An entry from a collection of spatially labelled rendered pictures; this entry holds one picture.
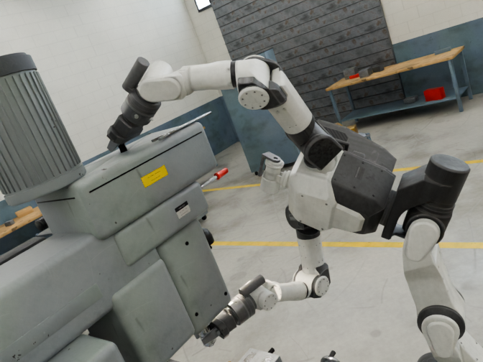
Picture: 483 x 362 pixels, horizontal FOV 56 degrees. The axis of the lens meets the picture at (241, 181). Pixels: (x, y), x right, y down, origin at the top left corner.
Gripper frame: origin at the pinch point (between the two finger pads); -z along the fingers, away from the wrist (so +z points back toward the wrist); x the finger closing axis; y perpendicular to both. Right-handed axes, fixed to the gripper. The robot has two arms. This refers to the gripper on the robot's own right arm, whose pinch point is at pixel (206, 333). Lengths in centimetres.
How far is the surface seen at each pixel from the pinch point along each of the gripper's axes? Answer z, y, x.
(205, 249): 8.7, -29.0, 7.9
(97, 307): -27.1, -36.6, 20.3
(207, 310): 0.4, -12.8, 10.4
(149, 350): -21.0, -18.2, 19.3
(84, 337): -33, -33, 23
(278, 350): 78, 125, -126
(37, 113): -18, -84, 16
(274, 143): 371, 82, -475
